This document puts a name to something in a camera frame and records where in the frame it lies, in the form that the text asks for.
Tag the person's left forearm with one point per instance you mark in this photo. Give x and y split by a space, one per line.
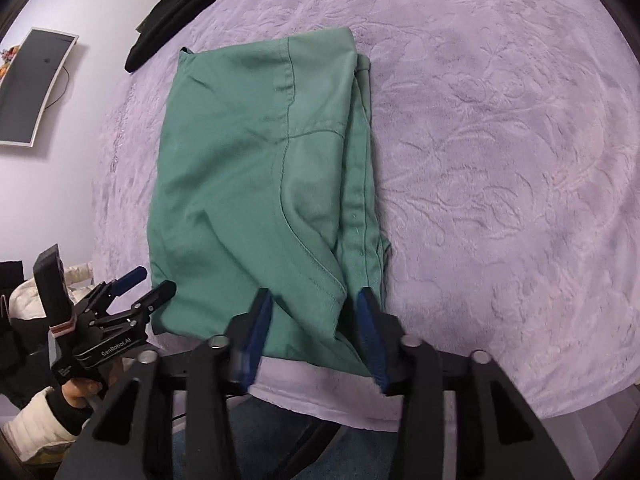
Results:
30 425

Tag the person's left hand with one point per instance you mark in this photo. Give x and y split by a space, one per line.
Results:
82 390

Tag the green jacket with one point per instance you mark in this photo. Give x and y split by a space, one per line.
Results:
240 170

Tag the white puffy jacket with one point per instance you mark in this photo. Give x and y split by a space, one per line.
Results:
35 295

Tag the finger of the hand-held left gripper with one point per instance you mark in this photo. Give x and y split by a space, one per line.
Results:
127 279
157 297

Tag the wall-mounted monitor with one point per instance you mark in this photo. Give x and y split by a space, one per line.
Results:
30 85

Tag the purple plush blanket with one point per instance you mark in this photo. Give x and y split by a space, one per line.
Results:
500 160

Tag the black garment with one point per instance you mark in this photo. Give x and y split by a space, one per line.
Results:
160 25

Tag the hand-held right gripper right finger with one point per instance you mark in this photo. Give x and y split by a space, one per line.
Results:
370 330

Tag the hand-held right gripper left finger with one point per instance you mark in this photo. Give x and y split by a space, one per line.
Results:
257 330

